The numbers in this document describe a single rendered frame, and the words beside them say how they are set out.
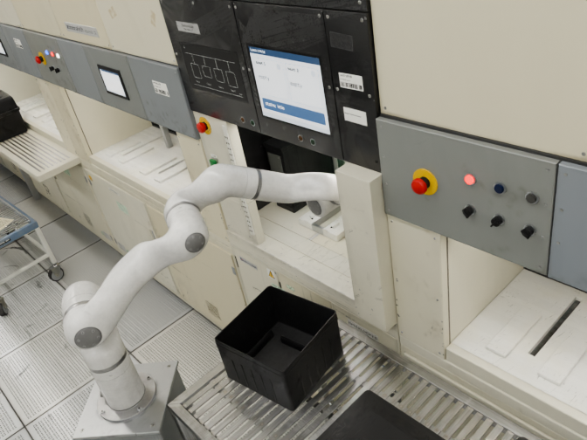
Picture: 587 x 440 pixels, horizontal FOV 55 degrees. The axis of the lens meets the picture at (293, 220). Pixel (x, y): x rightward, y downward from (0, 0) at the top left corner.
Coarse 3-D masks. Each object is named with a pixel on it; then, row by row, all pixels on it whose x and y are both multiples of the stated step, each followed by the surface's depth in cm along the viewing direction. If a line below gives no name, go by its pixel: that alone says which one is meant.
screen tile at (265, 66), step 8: (256, 64) 161; (264, 64) 158; (272, 64) 155; (280, 64) 152; (264, 72) 160; (272, 72) 157; (280, 72) 154; (280, 80) 156; (264, 88) 164; (272, 88) 161; (280, 88) 158; (280, 96) 160
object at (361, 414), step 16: (368, 400) 154; (384, 400) 153; (352, 416) 150; (368, 416) 149; (384, 416) 148; (400, 416) 148; (336, 432) 147; (352, 432) 146; (368, 432) 145; (384, 432) 145; (400, 432) 144; (416, 432) 143; (432, 432) 142
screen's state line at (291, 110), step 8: (264, 104) 168; (272, 104) 165; (280, 104) 162; (280, 112) 163; (288, 112) 161; (296, 112) 158; (304, 112) 155; (312, 112) 153; (312, 120) 155; (320, 120) 152
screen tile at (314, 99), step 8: (288, 64) 150; (288, 72) 152; (296, 72) 149; (304, 72) 147; (288, 80) 154; (296, 80) 151; (304, 80) 149; (312, 80) 146; (296, 88) 153; (312, 88) 148; (320, 88) 146; (296, 96) 154; (304, 96) 152; (312, 96) 149; (320, 96) 147; (304, 104) 154; (312, 104) 151; (320, 104) 149
